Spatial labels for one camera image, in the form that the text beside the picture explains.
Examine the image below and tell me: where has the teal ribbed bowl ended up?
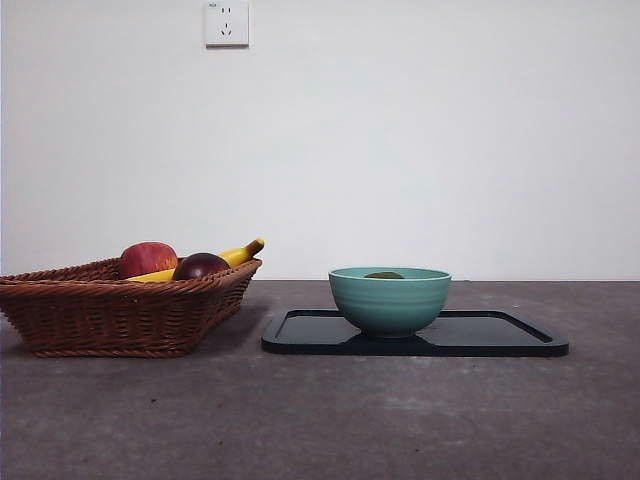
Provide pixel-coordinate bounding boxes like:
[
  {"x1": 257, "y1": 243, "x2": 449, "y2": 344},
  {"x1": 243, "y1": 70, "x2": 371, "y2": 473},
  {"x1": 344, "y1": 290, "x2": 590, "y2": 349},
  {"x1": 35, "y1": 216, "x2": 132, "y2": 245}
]
[{"x1": 327, "y1": 266, "x2": 453, "y2": 339}]

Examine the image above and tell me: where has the yellow banana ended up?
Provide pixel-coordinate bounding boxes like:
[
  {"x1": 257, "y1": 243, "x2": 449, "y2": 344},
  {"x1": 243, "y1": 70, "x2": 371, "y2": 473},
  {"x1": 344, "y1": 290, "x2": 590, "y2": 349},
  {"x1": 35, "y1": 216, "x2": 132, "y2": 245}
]
[{"x1": 124, "y1": 237, "x2": 266, "y2": 283}]

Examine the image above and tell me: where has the dark purple plum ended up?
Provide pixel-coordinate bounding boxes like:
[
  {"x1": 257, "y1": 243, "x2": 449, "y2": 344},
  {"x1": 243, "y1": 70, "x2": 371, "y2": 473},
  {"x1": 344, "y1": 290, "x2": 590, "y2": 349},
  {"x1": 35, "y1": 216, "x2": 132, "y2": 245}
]
[{"x1": 171, "y1": 252, "x2": 232, "y2": 282}]

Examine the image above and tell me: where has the red apple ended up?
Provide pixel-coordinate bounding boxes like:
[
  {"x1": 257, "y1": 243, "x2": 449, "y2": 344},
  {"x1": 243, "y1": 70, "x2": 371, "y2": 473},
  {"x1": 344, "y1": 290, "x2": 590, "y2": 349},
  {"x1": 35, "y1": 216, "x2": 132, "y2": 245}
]
[{"x1": 118, "y1": 241, "x2": 180, "y2": 279}]

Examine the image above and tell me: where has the dark rectangular tray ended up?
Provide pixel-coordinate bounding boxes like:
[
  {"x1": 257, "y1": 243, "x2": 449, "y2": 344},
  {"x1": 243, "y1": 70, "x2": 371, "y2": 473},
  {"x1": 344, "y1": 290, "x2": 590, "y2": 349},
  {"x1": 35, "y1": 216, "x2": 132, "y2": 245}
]
[{"x1": 261, "y1": 308, "x2": 571, "y2": 358}]

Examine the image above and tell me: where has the brown wicker basket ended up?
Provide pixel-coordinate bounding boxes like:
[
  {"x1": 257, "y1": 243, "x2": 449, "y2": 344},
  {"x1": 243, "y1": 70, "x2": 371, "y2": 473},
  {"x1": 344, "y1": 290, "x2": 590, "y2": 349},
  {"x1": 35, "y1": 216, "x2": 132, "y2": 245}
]
[{"x1": 0, "y1": 257, "x2": 263, "y2": 359}]

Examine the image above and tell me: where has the white wall socket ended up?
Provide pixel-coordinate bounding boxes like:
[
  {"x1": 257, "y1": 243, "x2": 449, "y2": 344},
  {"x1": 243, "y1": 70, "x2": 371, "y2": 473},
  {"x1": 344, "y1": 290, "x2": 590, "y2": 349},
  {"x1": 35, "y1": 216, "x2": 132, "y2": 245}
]
[{"x1": 204, "y1": 0, "x2": 250, "y2": 49}]

